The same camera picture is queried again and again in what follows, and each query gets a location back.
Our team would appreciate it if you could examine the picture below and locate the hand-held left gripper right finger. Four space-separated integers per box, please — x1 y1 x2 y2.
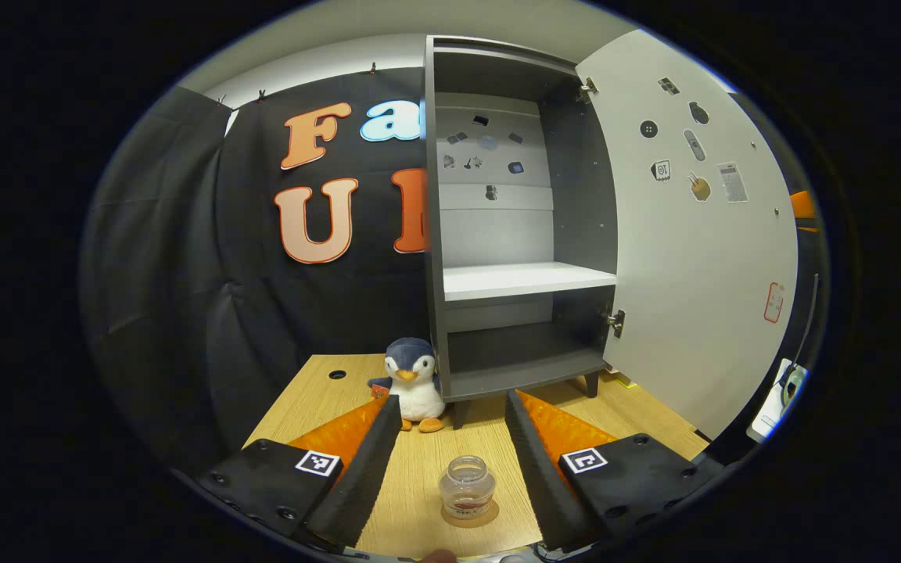
504 388 713 552

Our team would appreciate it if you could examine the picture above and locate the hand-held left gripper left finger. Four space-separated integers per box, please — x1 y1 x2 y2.
195 394 404 550

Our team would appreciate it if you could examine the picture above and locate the clear plastic bottle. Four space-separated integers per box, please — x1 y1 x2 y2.
439 456 497 521

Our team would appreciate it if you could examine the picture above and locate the round brown coaster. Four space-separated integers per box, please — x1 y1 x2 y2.
441 500 500 529

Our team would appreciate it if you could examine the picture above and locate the white cabinet door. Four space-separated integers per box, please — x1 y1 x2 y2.
576 30 800 441

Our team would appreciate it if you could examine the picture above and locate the penguin plush toy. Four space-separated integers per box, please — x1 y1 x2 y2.
367 337 448 434

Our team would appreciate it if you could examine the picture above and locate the green round object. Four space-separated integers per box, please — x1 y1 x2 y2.
782 368 808 408

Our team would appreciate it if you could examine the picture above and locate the white flat object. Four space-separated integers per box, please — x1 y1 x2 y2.
746 358 808 445

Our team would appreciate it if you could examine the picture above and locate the black backdrop cloth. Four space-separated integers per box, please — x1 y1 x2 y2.
81 66 828 470

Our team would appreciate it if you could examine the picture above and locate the black cable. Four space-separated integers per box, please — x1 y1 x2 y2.
799 274 821 368

